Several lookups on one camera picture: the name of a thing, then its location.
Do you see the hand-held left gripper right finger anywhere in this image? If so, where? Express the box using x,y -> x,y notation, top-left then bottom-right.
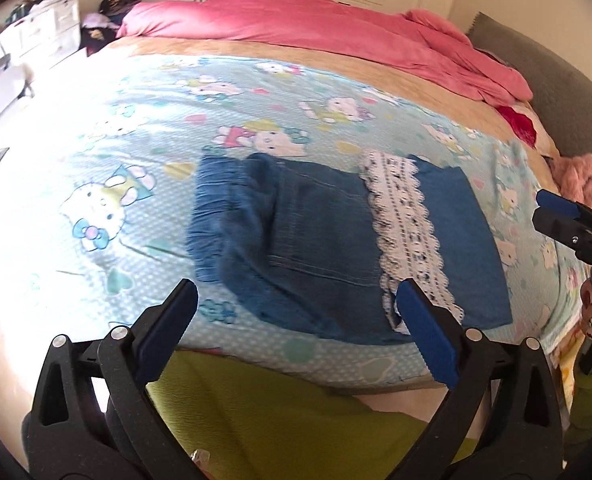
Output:
396,279 -> 564,480

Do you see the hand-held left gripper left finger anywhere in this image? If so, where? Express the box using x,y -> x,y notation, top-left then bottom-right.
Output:
22,279 -> 199,480

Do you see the person's green clothing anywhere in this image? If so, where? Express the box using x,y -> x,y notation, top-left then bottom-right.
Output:
146,349 -> 482,480

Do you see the person's right hand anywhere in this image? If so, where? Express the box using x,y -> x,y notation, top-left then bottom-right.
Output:
578,280 -> 592,341

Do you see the grey padded headboard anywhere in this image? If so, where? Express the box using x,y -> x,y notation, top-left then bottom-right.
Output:
468,10 -> 592,201

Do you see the pink fluffy cloth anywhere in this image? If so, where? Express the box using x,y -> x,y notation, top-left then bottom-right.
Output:
546,154 -> 592,206

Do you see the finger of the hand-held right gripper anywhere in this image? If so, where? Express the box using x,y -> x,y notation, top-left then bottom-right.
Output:
535,189 -> 584,221
531,207 -> 592,253

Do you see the cartoon cat printed blanket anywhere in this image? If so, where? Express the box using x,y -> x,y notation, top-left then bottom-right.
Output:
0,52 -> 584,391

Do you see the lilac cloth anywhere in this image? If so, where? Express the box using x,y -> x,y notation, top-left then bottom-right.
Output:
83,12 -> 121,29

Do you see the blue denim pants lace trim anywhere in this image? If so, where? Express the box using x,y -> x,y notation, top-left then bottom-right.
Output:
185,150 -> 514,345

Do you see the yellow printed bed sheet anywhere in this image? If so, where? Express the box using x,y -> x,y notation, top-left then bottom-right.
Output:
551,327 -> 584,411

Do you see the pink duvet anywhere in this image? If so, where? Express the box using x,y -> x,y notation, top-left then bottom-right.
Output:
116,0 -> 534,106

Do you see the white drawer cabinet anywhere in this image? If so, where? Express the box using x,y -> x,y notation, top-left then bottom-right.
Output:
0,0 -> 81,61

